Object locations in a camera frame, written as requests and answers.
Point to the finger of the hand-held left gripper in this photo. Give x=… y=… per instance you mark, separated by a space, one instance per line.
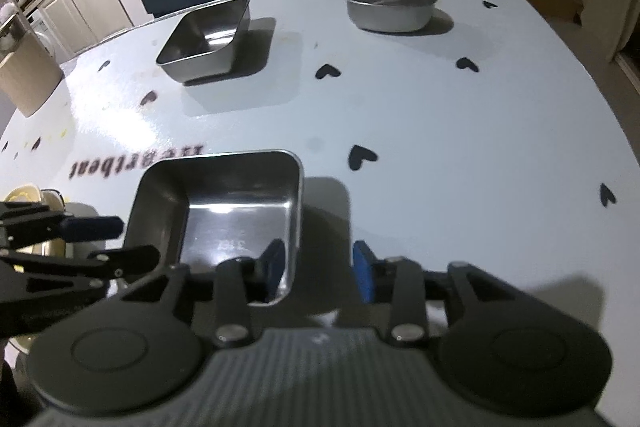
x=125 y=259
x=92 y=228

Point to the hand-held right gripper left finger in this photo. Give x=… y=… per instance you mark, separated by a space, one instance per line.
x=274 y=267

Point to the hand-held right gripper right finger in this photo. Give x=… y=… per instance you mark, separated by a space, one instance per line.
x=363 y=269

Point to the rectangular steel container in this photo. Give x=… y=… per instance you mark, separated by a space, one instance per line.
x=220 y=207

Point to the square steel container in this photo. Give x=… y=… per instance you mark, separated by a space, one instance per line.
x=205 y=39

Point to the round steel bowl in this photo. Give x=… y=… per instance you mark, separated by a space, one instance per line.
x=390 y=7

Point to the beige ribbed bin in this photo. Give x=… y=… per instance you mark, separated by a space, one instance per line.
x=27 y=77

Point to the white washing machine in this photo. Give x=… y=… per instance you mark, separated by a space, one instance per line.
x=42 y=34

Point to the steel pot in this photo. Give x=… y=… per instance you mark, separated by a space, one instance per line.
x=9 y=39

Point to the white kitchen cabinets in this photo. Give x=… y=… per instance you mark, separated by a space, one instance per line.
x=80 y=7

